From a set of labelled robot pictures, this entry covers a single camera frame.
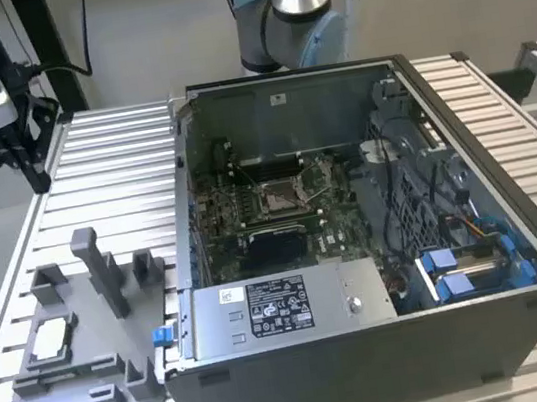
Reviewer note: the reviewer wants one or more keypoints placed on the silver CPU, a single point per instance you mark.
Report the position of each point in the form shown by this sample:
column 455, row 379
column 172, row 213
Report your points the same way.
column 51, row 339

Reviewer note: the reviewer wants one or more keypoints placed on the black RAM slot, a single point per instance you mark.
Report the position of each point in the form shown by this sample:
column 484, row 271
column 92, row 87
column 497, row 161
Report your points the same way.
column 276, row 221
column 268, row 161

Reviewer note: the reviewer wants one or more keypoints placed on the CPU socket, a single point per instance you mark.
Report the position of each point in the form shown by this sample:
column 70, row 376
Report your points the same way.
column 281, row 199

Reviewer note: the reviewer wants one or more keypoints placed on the grey parts rack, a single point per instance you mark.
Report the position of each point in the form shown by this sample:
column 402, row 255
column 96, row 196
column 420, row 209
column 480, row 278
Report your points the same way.
column 94, row 318

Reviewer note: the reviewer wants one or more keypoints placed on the blue case latch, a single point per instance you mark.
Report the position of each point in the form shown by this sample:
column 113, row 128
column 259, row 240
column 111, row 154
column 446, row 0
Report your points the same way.
column 161, row 336

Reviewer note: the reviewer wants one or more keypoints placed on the black ribbed cooler block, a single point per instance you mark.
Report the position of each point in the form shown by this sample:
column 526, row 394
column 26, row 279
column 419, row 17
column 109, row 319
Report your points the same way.
column 275, row 246

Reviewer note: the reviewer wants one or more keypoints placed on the silver power supply unit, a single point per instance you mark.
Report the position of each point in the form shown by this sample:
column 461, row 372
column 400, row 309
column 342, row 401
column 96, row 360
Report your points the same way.
column 215, row 320

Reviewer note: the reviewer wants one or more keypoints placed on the thin metal locking lever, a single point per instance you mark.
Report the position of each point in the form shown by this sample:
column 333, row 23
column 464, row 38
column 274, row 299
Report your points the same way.
column 320, row 193

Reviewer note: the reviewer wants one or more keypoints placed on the green motherboard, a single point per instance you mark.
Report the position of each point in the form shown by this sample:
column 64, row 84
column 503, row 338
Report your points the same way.
column 341, row 215

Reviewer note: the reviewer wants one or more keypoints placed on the grey plastic drive cage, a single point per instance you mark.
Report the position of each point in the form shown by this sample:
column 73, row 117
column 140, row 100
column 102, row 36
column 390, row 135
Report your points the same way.
column 413, row 189

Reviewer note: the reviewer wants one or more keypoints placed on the black open PC case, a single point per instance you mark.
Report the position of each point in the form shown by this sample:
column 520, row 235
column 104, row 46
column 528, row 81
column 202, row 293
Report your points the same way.
column 326, row 384

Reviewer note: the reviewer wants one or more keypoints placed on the hard disk in blue carrier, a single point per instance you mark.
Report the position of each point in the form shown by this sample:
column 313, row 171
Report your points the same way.
column 439, row 259
column 455, row 284

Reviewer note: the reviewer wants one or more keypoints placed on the black frame post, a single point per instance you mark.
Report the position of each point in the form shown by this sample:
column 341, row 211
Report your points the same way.
column 55, row 46

